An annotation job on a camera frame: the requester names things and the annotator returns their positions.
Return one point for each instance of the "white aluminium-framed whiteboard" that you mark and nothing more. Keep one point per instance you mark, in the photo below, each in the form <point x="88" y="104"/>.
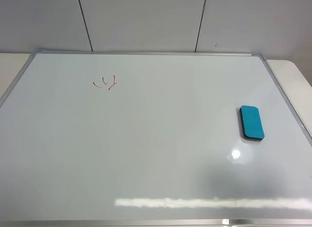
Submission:
<point x="150" y="139"/>

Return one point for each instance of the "teal felt whiteboard eraser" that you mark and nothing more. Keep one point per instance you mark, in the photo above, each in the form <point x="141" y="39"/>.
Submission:
<point x="251" y="123"/>

